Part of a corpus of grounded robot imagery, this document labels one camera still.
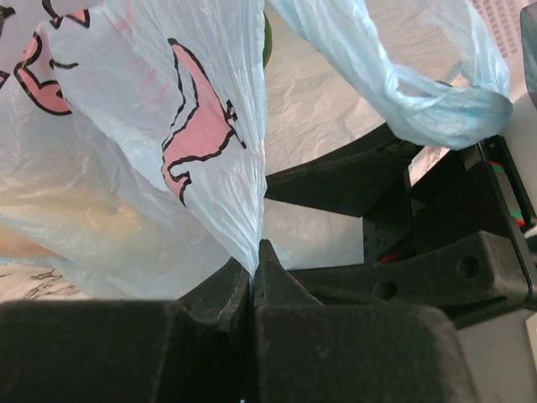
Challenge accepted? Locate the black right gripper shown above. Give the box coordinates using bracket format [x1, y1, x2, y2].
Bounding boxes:
[265, 123, 536, 327]

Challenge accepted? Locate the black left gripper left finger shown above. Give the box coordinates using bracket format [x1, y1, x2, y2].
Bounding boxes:
[1, 260, 249, 402]

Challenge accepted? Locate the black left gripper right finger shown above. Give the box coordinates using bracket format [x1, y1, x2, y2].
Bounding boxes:
[250, 240, 478, 402]

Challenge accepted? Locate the light blue plastic bag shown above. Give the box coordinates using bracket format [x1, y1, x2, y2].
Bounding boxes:
[1, 1, 513, 299]

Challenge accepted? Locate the green fake fruit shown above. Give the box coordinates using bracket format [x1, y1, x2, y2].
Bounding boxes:
[263, 13, 273, 67]

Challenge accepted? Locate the white perforated plastic basket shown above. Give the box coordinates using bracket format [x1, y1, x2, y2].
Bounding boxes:
[472, 0, 532, 59]

